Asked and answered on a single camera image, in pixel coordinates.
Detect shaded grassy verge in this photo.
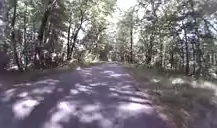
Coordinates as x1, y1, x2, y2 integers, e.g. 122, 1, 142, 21
0, 61, 94, 88

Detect grey asphalt path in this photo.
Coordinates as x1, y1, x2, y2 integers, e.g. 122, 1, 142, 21
0, 63, 177, 128

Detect leafy verge with undergrowth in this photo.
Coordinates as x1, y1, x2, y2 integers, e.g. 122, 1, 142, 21
124, 63, 217, 128

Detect wood of trees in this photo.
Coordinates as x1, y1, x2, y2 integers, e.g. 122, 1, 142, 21
0, 0, 217, 78

